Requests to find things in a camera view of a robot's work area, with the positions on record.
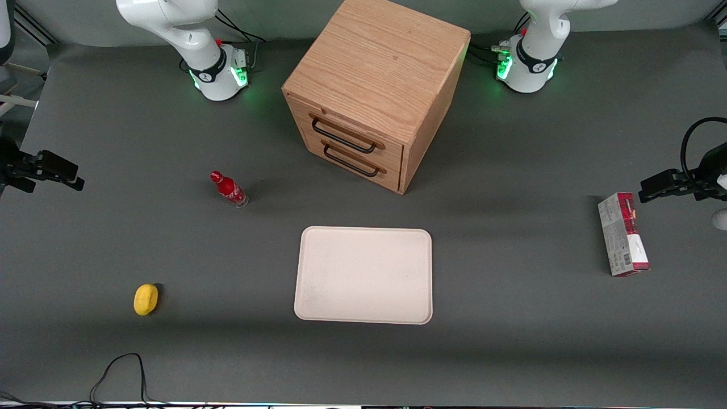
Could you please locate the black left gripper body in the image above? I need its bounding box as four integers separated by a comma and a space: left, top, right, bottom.
689, 142, 727, 203

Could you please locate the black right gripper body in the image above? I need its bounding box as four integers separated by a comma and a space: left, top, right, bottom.
0, 136, 24, 195

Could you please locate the black wire drawer handle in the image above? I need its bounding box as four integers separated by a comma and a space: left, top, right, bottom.
321, 142, 388, 178
310, 114, 386, 155

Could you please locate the oak wooden drawer cabinet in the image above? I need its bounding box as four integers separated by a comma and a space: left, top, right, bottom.
282, 0, 471, 195

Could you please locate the grey and red carton box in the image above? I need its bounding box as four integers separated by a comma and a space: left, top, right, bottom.
598, 192, 651, 278

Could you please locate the yellow lemon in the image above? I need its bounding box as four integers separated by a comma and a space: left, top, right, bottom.
133, 283, 160, 316

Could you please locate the red cola bottle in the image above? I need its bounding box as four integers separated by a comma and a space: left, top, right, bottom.
210, 170, 249, 208

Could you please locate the beige rectangular tray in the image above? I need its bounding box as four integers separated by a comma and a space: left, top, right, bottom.
294, 226, 433, 325

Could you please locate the black looped gripper cable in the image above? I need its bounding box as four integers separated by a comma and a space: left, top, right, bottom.
680, 117, 727, 183

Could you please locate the white metal frame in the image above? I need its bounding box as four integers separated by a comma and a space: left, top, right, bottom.
0, 61, 47, 110

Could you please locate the black cable loop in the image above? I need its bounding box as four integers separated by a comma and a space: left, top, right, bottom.
88, 353, 171, 407

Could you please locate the black base cables bundle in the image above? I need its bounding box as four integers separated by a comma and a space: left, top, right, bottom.
470, 12, 532, 68
215, 8, 268, 74

